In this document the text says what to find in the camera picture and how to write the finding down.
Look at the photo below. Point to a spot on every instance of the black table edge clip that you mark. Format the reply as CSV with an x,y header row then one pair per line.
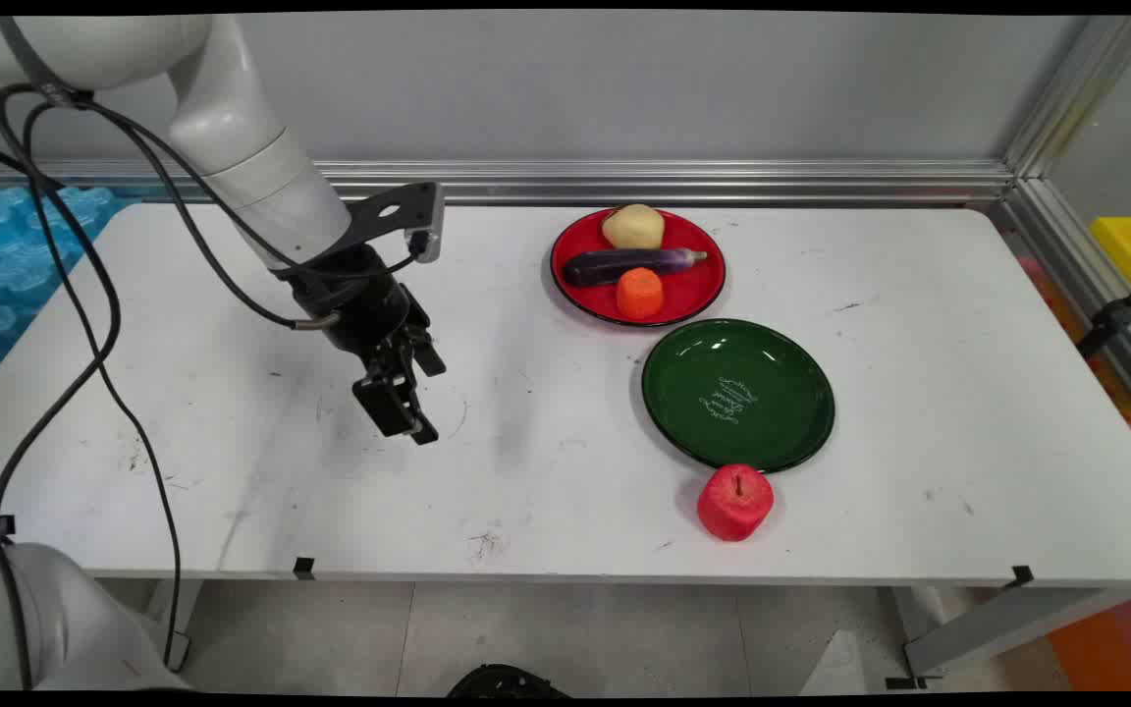
x,y
303,568
1022,575

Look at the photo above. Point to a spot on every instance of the upright aluminium frame post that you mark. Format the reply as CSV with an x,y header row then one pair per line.
x,y
1076,98

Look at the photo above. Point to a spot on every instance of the blue foam floor mat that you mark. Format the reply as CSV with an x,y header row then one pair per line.
x,y
6,255

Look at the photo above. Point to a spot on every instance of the beige toy potato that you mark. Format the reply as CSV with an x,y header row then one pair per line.
x,y
633,227

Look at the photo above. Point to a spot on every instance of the white table leg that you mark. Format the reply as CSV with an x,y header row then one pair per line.
x,y
178,609

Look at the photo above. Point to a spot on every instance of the black round floor object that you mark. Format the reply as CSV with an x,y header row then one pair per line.
x,y
507,682

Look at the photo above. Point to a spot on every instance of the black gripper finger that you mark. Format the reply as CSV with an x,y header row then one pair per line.
x,y
428,355
397,405

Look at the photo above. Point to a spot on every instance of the side aluminium frame rail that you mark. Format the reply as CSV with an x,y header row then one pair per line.
x,y
1086,285

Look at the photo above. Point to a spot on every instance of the orange box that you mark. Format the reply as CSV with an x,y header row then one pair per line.
x,y
1115,643

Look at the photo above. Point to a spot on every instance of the black stand pole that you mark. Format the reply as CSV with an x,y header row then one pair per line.
x,y
1115,316

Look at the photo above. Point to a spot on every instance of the green plate with white print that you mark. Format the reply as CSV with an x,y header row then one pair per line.
x,y
781,393

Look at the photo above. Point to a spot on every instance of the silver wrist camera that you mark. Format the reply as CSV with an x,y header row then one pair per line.
x,y
431,224

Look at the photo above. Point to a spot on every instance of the horizontal aluminium frame rail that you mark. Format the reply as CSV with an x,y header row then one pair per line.
x,y
673,182

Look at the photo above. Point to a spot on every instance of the red plate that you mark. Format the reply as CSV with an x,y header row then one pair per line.
x,y
693,285

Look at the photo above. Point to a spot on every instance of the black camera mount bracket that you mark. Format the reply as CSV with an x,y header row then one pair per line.
x,y
379,214

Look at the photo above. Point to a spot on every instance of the grey table leg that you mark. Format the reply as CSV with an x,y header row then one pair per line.
x,y
997,628

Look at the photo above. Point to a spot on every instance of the orange toy carrot piece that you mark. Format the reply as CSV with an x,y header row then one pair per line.
x,y
640,293

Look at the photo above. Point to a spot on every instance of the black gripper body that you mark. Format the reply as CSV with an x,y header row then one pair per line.
x,y
369,309

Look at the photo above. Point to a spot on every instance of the red toy apple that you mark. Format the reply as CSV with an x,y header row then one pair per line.
x,y
734,503

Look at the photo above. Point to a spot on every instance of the purple toy eggplant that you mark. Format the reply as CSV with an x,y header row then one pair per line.
x,y
624,266

